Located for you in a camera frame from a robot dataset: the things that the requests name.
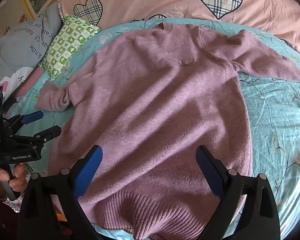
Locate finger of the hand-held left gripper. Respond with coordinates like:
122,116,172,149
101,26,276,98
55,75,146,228
9,110,44,132
27,126,62,145

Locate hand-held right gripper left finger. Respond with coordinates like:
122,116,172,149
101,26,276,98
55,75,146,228
17,145,104,240

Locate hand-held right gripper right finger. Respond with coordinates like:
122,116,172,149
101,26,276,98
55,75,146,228
195,145,281,240

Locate mauve knit sweater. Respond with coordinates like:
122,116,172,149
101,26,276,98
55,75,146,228
36,22,300,240

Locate grey printed pillow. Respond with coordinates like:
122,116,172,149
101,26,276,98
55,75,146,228
0,4,64,88

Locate green checked pillow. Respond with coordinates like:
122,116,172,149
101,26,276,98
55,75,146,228
39,14,101,80

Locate teal floral bedsheet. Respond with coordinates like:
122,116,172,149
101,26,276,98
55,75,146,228
22,15,300,240

